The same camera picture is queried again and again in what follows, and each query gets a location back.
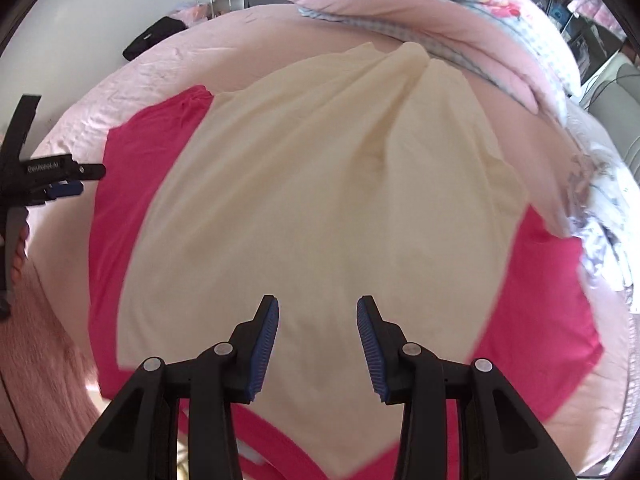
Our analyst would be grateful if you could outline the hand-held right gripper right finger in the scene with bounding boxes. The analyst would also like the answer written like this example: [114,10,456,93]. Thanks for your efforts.
[356,296,576,480]

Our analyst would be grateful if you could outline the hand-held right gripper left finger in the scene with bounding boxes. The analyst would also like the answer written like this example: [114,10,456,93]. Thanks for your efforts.
[65,295,279,480]

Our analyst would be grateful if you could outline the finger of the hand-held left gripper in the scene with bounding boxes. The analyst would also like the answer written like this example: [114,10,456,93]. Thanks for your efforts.
[65,163,106,181]
[45,182,84,200]

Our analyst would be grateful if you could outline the pink and cream t-shirt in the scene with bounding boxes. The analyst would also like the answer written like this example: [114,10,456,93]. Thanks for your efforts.
[89,41,605,480]

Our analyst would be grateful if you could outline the person's left hand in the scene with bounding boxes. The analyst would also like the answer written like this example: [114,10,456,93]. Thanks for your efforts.
[11,222,32,281]

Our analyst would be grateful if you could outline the pink bed sheet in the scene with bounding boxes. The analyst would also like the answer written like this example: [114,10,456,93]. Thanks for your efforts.
[25,2,640,478]

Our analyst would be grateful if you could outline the black bag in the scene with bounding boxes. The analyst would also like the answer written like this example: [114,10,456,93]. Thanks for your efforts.
[122,16,187,61]

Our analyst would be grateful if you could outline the pink fluffy rug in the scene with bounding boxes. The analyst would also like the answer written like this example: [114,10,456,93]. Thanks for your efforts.
[0,255,103,463]

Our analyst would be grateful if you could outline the pink cloth bundle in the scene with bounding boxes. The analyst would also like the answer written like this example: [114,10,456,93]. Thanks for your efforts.
[171,2,213,27]

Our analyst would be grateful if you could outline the crumpled pale printed cloth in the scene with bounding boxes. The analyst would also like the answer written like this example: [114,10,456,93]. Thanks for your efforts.
[564,150,640,313]

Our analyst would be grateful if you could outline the pink checked folded duvet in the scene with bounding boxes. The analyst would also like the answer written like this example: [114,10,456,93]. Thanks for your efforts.
[272,0,584,127]

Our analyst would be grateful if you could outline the grey padded headboard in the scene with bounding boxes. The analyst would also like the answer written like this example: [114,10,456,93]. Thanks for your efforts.
[586,55,640,183]

